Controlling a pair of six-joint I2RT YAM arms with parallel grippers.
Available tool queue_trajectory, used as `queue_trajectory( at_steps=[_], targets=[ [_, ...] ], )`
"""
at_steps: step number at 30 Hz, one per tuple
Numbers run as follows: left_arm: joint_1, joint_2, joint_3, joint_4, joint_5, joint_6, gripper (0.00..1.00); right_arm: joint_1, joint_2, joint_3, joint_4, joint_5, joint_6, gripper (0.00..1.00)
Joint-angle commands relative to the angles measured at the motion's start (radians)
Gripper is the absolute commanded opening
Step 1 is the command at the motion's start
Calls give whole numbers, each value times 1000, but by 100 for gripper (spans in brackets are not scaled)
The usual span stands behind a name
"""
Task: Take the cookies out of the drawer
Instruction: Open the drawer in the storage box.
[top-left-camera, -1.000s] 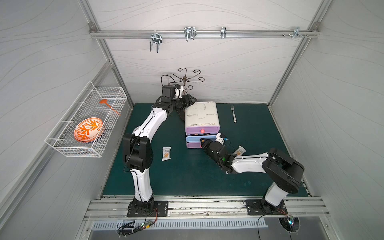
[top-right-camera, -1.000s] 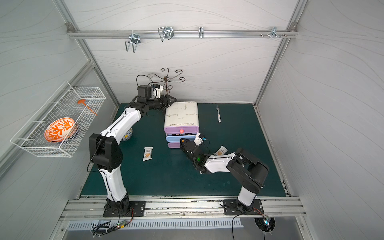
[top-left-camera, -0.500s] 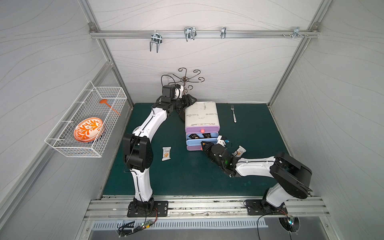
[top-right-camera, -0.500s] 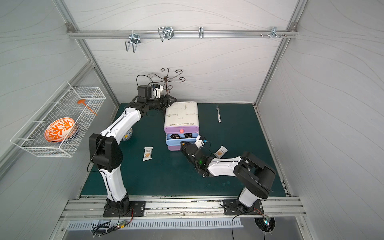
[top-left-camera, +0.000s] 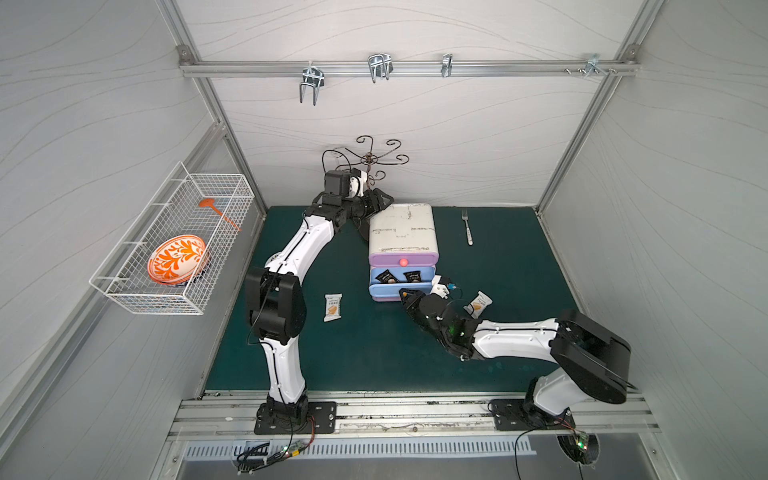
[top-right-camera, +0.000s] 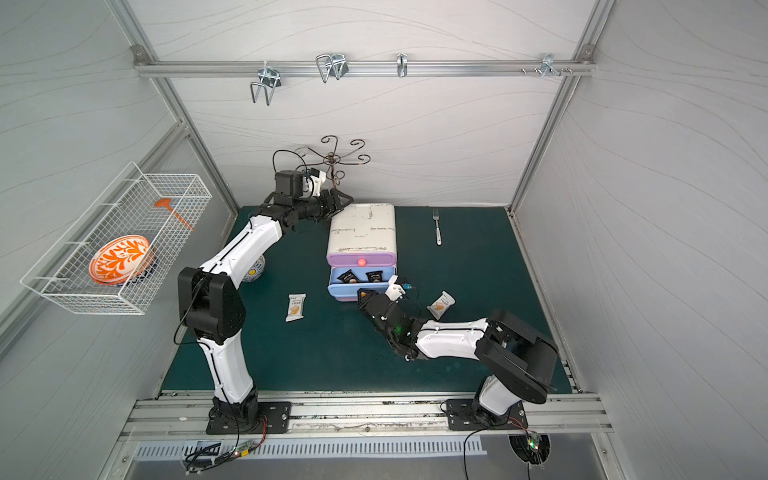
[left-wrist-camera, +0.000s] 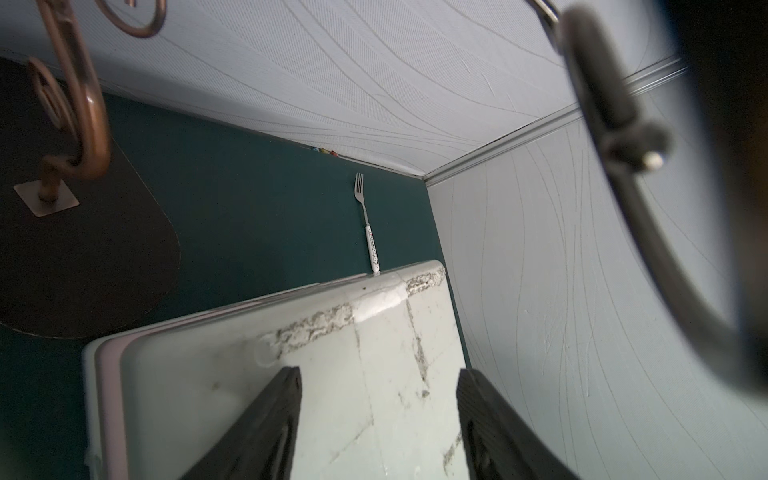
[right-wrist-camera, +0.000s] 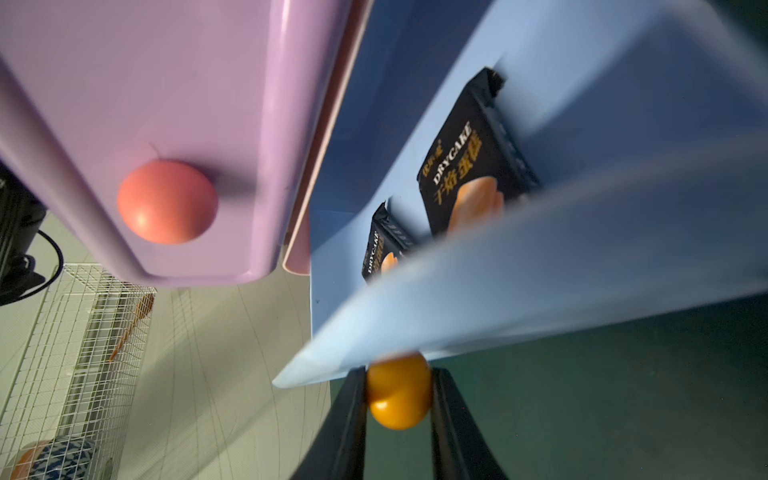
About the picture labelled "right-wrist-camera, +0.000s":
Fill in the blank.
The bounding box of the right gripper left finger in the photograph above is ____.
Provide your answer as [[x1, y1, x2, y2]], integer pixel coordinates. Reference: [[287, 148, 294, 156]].
[[291, 367, 368, 479]]

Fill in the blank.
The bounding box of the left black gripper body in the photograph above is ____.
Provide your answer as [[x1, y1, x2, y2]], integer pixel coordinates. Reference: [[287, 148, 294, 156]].
[[1, 165, 63, 306]]

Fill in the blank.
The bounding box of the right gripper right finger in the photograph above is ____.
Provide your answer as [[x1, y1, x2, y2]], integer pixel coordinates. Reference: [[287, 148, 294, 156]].
[[431, 368, 507, 479]]

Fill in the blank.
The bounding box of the purple top drawer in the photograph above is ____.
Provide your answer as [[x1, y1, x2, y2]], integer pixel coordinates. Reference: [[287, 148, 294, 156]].
[[1, 1, 352, 287]]

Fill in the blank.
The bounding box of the blue drawer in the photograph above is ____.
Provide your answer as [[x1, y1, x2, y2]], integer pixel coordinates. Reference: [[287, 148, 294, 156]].
[[273, 1, 767, 389]]

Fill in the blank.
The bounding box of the white drawer cabinet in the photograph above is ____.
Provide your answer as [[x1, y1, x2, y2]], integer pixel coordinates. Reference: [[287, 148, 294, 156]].
[[282, 0, 374, 276]]

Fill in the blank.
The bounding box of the orange spatula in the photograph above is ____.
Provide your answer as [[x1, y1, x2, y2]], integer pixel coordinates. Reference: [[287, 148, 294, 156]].
[[109, 293, 156, 362]]

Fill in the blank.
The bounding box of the black drycake packet left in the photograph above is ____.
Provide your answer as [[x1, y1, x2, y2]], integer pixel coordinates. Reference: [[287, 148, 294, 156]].
[[361, 202, 417, 282]]

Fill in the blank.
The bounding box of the black drycake packet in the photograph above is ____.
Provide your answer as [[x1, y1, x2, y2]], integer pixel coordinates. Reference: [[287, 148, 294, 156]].
[[361, 202, 417, 282], [417, 68, 540, 236]]

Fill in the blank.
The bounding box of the orange patterned plate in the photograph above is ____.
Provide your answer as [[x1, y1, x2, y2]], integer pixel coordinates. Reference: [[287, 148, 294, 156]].
[[4, 440, 51, 480]]

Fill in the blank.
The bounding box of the black drycake packet right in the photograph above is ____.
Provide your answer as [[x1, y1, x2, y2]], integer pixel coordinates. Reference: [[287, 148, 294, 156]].
[[417, 68, 540, 236]]

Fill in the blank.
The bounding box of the white wire basket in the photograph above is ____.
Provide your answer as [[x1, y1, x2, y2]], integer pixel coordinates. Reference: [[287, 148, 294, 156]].
[[1, 263, 157, 479]]

